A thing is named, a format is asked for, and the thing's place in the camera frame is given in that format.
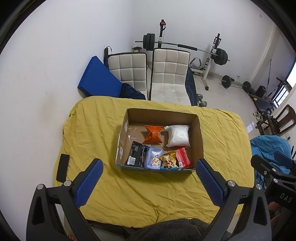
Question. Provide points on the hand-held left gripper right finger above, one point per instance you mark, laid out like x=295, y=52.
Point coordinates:
x=209, y=183

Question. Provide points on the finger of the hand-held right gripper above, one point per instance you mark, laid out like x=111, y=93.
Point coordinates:
x=285, y=160
x=263, y=168

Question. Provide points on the white sneaker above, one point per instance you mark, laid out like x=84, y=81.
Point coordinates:
x=257, y=115

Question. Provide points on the black packet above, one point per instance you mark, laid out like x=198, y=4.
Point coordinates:
x=136, y=154

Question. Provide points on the black blue bench pad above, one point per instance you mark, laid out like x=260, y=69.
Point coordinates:
x=190, y=88

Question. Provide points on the dark blue cloth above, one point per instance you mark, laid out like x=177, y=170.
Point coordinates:
x=131, y=92

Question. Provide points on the person's right hand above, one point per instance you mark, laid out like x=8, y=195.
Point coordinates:
x=274, y=206

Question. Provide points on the gold patterned snack packet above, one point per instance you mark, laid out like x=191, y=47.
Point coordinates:
x=168, y=161

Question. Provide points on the black exercise machine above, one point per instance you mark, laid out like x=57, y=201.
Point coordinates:
x=263, y=103

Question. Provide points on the white padded chair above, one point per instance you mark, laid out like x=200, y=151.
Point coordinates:
x=168, y=74
x=128, y=69

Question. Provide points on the red packet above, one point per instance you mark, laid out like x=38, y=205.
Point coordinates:
x=183, y=157

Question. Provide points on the barbell with black plates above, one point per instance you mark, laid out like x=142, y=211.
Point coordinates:
x=220, y=56

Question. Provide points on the grey fleece clothing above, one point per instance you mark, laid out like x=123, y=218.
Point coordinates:
x=171, y=230

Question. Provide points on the blue blanket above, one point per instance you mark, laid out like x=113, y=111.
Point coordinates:
x=266, y=146

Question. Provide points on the white soft packet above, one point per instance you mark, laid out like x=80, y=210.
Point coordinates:
x=177, y=136

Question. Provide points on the light blue tissue packet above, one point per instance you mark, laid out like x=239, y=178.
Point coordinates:
x=152, y=158

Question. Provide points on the small barbell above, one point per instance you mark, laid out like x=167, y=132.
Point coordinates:
x=226, y=81

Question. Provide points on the black box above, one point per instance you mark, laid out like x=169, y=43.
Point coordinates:
x=260, y=91

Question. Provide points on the blue foam mat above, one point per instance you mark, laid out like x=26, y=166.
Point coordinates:
x=99, y=78

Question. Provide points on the barbell on rack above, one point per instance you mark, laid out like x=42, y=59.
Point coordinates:
x=207, y=71

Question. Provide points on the metal dumbbell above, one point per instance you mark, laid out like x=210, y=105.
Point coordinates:
x=202, y=102

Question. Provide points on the black phone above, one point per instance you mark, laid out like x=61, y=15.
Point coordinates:
x=63, y=168

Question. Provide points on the yellow tablecloth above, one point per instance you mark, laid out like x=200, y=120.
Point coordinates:
x=150, y=197

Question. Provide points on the brown wooden chair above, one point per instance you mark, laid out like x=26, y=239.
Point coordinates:
x=285, y=118

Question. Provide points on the cardboard box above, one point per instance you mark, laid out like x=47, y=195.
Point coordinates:
x=194, y=139

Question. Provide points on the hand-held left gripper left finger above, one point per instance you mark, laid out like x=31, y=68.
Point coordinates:
x=89, y=183

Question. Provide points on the orange snack packet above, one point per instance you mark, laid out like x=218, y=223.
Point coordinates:
x=152, y=135

